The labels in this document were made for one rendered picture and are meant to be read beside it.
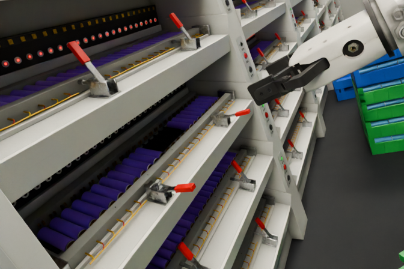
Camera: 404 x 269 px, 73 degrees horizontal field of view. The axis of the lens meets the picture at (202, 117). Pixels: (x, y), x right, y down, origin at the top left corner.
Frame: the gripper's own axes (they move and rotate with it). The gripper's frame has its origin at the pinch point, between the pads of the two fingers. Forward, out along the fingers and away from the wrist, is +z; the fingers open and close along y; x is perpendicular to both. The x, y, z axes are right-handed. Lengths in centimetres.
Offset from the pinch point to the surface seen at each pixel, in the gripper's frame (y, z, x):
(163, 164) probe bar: -6.3, 23.0, -4.2
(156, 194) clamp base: -13.4, 20.5, -6.1
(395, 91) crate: 81, -9, -42
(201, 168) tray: -2.3, 19.4, -9.2
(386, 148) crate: 80, 3, -65
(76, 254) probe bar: -26.7, 23.0, -4.0
